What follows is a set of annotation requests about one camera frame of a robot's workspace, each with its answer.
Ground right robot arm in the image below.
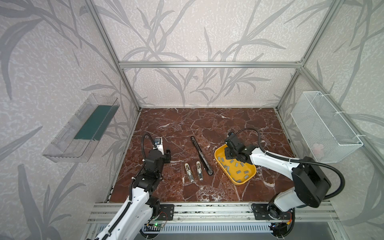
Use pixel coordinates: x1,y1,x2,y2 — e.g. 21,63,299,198
225,134,332,219

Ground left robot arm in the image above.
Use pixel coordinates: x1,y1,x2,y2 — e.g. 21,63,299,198
95,133,171,240

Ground green circuit board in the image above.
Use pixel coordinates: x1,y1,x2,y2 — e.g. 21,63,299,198
144,221,167,232

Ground yellow plastic tray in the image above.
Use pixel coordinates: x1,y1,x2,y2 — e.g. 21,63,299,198
215,145,257,186

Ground clear plastic wall shelf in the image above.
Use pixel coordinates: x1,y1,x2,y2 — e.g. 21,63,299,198
42,94,120,163

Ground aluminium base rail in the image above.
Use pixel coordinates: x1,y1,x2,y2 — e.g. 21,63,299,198
86,200,340,234

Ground white wire basket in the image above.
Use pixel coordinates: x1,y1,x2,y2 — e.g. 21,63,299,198
291,91,364,164

